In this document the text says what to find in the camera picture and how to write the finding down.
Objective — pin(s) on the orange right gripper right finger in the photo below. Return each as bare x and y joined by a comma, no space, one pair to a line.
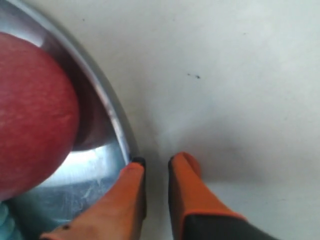
195,212

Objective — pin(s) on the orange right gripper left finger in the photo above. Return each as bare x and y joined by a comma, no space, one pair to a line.
118,215

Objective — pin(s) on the round stainless steel plate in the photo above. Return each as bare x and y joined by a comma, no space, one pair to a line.
105,141

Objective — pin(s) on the turquoise bone toy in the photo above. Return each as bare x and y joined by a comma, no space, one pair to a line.
7,224

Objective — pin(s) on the red toy apple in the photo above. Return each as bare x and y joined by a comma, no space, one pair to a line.
39,116

